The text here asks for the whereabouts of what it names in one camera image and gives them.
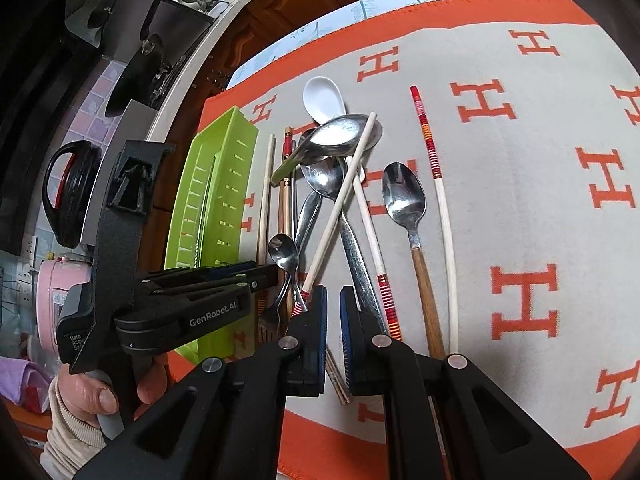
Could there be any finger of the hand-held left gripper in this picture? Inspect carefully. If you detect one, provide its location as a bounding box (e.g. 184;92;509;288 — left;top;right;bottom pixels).
135;260;279;294
114;282;261;357

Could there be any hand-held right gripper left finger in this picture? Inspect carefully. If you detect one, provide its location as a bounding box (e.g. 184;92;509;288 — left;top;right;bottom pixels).
75;284;331;480

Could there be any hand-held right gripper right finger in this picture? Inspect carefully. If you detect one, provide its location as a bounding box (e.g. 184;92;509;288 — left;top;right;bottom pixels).
340;285;591;480

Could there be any small steel spoon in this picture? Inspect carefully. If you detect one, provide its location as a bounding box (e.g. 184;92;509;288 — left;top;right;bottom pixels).
267;233;308;313

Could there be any green plastic utensil tray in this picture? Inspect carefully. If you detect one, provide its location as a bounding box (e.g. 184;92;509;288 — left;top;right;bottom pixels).
164;106;261;367

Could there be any brown chopstick patterned end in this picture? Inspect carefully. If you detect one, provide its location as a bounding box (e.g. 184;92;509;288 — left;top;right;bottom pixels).
277;126;351;406
277;160;351;406

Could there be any pale wooden chopstick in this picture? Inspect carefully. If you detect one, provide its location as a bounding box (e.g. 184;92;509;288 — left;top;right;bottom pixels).
256;132;277;343

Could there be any wood-handled steel spoon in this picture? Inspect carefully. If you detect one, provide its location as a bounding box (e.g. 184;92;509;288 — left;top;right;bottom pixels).
381;161;447;361

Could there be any large steel spoon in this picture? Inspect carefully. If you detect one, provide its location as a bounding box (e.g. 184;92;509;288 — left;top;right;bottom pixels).
271;113;383;188

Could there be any white ceramic spoon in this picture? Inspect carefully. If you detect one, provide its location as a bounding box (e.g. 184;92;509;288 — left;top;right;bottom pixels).
302;76;351;128

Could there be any person's left forearm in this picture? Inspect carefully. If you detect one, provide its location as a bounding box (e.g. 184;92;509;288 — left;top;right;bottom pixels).
42;375;108;480

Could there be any person's left hand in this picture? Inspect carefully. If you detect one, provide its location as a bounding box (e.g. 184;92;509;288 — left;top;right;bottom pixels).
56;355;169;432

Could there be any black and red kettle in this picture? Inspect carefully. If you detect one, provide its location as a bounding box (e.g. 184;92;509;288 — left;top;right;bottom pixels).
42;141;106;248

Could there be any pink rice cooker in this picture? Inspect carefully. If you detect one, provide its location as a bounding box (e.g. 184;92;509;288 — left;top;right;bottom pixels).
35;255;96;361

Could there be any stainless steel stove guard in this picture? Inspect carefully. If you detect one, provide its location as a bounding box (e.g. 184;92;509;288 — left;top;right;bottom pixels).
75;100;161;251

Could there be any purple cloth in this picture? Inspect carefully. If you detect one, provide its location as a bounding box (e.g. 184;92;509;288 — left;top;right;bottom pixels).
0;355;56;411

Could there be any orange patterned blanket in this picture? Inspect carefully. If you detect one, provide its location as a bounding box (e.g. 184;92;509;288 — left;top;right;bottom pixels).
165;25;640;477

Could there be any black gas stove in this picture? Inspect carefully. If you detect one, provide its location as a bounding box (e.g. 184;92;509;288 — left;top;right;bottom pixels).
115;0;216;61

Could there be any light blue tablecloth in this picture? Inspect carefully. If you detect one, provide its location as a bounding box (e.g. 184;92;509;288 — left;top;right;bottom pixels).
227;0;558;92

